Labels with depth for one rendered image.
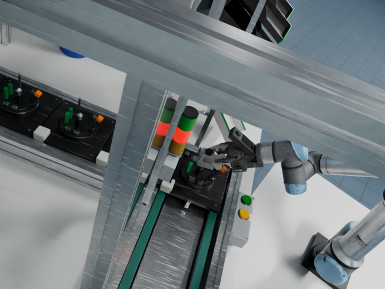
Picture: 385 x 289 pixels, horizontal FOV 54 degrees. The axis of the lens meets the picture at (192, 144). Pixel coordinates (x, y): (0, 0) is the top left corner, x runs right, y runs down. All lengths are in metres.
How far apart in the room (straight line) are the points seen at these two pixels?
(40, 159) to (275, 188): 1.01
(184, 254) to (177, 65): 1.19
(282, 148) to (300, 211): 0.53
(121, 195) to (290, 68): 0.23
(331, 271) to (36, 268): 0.95
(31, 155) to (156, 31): 1.35
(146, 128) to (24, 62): 1.71
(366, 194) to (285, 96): 3.40
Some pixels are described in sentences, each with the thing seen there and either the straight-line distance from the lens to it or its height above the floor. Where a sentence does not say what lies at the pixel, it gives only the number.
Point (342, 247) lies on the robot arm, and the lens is 1.37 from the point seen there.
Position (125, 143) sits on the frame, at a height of 1.84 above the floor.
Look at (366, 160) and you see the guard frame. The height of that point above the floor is 1.97.
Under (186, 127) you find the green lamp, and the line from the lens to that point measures 1.05.
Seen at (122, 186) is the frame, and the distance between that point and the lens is 0.36.
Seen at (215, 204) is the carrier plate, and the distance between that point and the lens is 1.44.
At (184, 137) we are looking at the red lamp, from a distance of 1.08.
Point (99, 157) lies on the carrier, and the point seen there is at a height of 0.99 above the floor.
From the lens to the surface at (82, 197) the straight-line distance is 1.47.
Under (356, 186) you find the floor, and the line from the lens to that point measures 3.56.
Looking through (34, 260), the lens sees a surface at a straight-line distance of 1.35.
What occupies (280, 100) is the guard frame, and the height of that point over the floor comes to 1.98.
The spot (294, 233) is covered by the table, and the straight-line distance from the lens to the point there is 1.68.
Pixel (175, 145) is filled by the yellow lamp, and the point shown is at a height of 1.30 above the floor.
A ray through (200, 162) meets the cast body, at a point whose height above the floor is 1.07.
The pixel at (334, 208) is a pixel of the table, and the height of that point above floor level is 0.86.
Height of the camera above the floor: 2.08
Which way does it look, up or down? 44 degrees down
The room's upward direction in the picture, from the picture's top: 24 degrees clockwise
